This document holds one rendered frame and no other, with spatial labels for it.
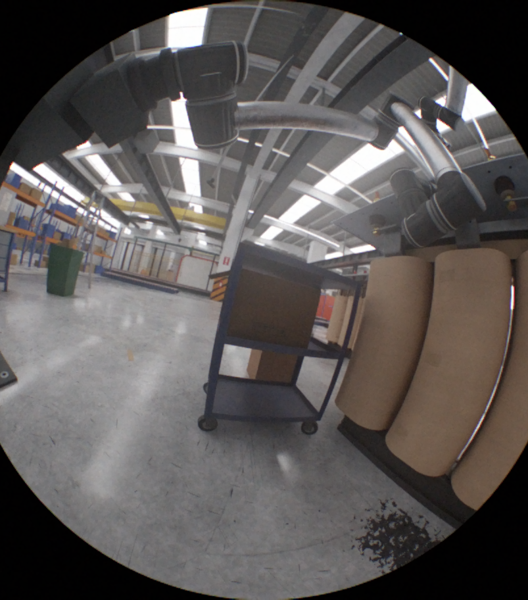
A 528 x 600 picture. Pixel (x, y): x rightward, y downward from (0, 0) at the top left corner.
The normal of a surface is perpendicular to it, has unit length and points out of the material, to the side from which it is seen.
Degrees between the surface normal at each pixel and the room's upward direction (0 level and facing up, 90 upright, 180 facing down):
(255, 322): 90
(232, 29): 174
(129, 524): 0
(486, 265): 90
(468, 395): 90
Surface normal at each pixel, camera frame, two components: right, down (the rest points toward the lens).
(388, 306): -0.93, -0.21
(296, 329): 0.25, 0.06
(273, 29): -0.32, 0.95
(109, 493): 0.23, -0.97
